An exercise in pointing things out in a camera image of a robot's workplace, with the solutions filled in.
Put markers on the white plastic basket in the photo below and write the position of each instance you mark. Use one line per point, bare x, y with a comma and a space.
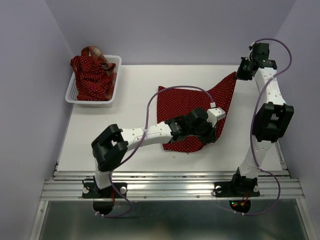
72, 91

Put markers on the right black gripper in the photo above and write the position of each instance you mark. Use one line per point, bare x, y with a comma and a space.
239, 74

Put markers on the aluminium rail frame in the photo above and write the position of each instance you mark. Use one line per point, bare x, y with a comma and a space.
171, 193

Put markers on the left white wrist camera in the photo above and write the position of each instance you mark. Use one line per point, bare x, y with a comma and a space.
215, 114

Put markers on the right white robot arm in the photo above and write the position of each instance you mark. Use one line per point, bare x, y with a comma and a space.
271, 117

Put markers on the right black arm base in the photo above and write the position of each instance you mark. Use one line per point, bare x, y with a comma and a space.
227, 189

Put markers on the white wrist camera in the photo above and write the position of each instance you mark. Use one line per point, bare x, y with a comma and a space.
215, 114
251, 51

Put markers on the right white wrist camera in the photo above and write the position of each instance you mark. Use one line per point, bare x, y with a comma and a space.
251, 51

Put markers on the red polka dot skirt pile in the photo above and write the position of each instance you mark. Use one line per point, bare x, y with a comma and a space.
94, 79

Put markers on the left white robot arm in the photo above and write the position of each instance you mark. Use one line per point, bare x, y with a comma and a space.
110, 147

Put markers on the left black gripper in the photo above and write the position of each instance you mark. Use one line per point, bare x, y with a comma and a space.
210, 136

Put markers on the red plaid skirt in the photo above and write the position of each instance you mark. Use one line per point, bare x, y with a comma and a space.
94, 52

